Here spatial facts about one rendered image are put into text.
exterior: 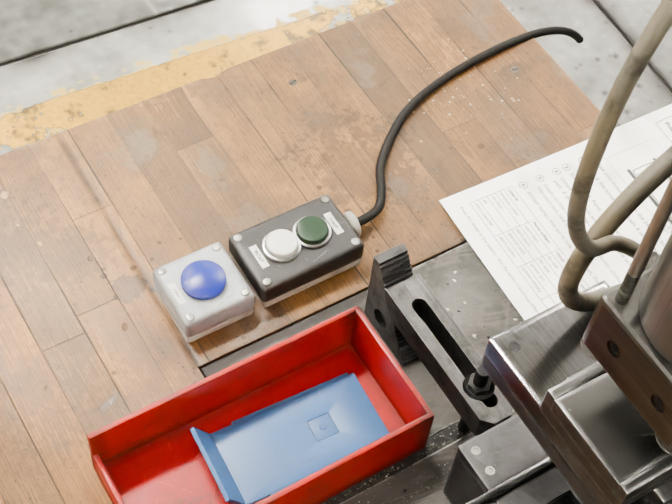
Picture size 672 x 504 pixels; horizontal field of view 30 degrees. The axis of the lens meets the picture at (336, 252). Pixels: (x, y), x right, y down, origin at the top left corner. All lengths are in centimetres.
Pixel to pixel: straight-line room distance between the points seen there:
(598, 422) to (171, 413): 39
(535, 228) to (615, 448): 46
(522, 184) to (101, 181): 41
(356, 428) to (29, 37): 169
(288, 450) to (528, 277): 29
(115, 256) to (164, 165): 11
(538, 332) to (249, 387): 31
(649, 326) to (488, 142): 59
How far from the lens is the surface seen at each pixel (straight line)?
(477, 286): 116
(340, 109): 128
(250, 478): 104
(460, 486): 102
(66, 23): 264
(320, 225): 114
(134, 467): 105
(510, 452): 99
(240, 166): 122
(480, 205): 122
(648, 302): 71
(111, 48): 258
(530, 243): 120
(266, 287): 111
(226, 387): 105
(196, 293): 110
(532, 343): 86
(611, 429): 79
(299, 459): 105
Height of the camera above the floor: 186
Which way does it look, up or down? 55 degrees down
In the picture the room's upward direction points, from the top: 7 degrees clockwise
